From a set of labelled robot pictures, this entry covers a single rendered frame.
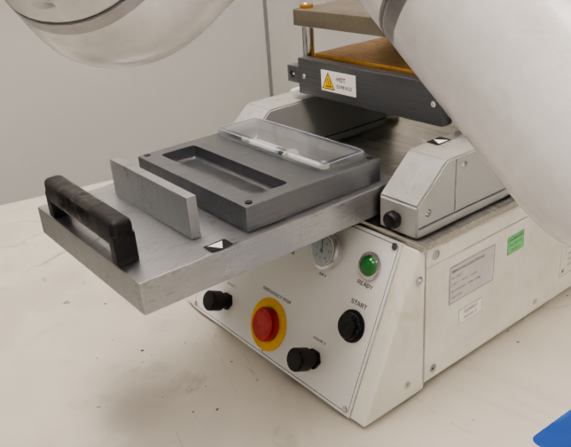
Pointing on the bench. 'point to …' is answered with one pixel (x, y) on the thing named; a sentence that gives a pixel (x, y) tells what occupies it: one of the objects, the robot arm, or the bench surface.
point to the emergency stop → (265, 324)
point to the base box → (459, 303)
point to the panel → (316, 310)
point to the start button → (348, 325)
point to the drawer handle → (93, 217)
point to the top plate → (337, 17)
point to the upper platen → (370, 55)
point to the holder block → (252, 180)
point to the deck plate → (375, 143)
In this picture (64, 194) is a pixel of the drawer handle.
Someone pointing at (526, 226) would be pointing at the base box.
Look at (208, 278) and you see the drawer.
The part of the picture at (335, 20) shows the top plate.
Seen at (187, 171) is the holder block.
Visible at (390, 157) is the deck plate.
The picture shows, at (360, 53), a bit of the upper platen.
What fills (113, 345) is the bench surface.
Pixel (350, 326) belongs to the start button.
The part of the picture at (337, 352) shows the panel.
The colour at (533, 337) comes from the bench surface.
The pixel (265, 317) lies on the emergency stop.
